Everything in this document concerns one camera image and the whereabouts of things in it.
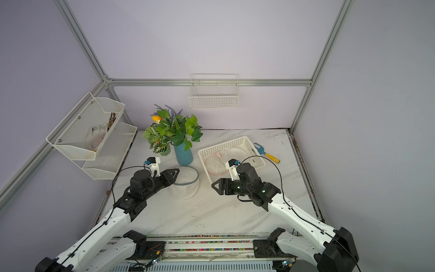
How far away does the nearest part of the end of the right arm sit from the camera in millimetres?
658

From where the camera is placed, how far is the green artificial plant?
76cm

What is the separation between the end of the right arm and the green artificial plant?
0.76 ft
